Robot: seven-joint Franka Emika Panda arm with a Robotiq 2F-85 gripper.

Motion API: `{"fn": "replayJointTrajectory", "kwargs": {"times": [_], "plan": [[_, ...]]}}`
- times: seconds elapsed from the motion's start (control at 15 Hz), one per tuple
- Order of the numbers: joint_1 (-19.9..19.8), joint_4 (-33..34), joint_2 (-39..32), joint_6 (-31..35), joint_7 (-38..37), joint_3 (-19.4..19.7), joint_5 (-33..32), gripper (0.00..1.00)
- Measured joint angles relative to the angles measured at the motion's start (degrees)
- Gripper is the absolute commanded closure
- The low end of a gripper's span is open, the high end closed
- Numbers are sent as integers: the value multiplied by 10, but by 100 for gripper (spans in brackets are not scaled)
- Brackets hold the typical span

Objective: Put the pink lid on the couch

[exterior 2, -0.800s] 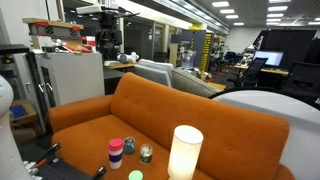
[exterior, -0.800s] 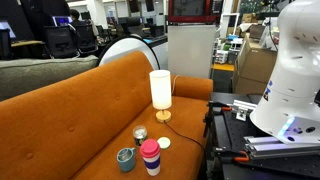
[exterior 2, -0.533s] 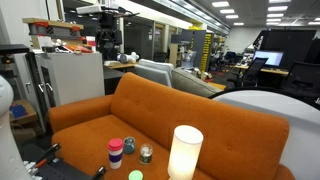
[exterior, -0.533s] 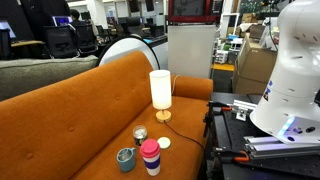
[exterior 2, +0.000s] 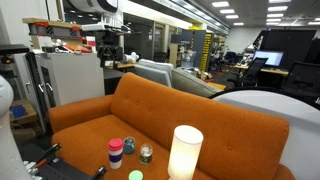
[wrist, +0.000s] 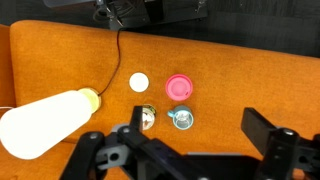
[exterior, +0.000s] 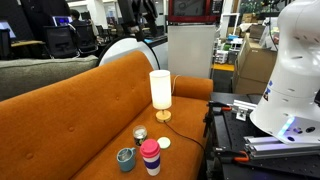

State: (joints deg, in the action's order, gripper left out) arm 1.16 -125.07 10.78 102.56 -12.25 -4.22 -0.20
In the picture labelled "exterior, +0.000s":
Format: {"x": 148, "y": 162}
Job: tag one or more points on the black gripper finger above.
{"x": 150, "y": 8}
{"x": 128, "y": 16}

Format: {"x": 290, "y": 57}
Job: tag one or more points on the pink cup lid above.
{"x": 150, "y": 148}

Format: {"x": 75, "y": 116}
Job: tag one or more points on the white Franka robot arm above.
{"x": 293, "y": 66}

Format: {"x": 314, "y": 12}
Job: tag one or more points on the orange fabric couch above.
{"x": 66, "y": 110}

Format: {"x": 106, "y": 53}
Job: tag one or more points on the grey fabric couch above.
{"x": 33, "y": 76}

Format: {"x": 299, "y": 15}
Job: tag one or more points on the pale green round lid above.
{"x": 164, "y": 143}

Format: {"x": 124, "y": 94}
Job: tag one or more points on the red microwave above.
{"x": 173, "y": 18}

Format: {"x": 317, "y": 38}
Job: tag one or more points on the black mesh office chair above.
{"x": 60, "y": 41}
{"x": 86, "y": 36}

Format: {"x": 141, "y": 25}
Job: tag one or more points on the seated person dark hair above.
{"x": 76, "y": 16}

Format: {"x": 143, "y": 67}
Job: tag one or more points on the white cabinet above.
{"x": 191, "y": 50}

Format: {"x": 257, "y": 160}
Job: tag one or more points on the lit laptop screen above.
{"x": 61, "y": 20}

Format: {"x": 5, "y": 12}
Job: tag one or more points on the white shade wooden table lamp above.
{"x": 160, "y": 88}

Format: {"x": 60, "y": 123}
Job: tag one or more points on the white plastic storage container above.
{"x": 221, "y": 56}

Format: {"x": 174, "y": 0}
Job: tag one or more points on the wooden desk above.
{"x": 26, "y": 43}

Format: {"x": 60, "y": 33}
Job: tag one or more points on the small cardboard box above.
{"x": 255, "y": 30}

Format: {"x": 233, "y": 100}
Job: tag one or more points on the large cardboard box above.
{"x": 253, "y": 66}

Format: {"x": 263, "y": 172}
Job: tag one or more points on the small silver cup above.
{"x": 140, "y": 135}

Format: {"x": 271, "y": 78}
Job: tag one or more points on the computer monitor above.
{"x": 6, "y": 29}

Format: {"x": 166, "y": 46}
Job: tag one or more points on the black perforated robot table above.
{"x": 230, "y": 130}

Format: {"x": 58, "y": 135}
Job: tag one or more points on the blue ceramic mug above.
{"x": 126, "y": 163}

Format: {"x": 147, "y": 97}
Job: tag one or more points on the white cup purple band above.
{"x": 152, "y": 165}

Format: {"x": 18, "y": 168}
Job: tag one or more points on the aluminium extrusion rails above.
{"x": 266, "y": 148}

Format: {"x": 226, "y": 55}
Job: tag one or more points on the aluminium corner bracket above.
{"x": 242, "y": 108}

